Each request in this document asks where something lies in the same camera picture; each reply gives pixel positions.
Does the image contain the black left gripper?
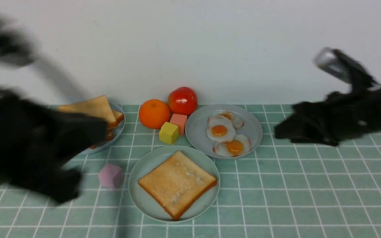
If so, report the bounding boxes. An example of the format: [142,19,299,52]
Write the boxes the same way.
[0,88,107,205]

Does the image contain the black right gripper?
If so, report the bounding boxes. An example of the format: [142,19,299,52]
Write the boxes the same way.
[274,92,376,147]

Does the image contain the fried egg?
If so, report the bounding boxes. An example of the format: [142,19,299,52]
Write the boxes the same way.
[213,135,251,158]
[208,110,244,129]
[206,116,237,143]

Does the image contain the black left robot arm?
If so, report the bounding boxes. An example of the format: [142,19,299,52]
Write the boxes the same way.
[0,17,108,205]

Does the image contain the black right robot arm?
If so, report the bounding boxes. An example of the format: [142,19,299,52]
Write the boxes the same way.
[274,85,381,147]

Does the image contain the pink foam cube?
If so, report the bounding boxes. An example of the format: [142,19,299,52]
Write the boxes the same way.
[98,164,125,190]

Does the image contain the light blue bread plate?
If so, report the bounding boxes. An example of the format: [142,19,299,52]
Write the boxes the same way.
[78,101,126,156]

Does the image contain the green serving plate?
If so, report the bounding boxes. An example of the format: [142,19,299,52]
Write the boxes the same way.
[128,146,220,223]

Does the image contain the orange fruit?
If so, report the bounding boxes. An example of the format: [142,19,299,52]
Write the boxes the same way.
[139,99,171,130]

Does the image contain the grey egg plate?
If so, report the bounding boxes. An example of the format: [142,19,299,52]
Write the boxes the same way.
[185,104,263,159]

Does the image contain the yellow foam cube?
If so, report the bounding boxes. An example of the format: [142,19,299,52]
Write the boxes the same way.
[159,122,180,145]

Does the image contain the red tomato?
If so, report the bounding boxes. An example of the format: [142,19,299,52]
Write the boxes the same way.
[168,87,198,116]

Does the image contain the salmon foam cube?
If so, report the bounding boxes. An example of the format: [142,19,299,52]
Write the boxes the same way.
[169,113,188,135]

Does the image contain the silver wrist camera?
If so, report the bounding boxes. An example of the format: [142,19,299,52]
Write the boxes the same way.
[313,47,378,96]

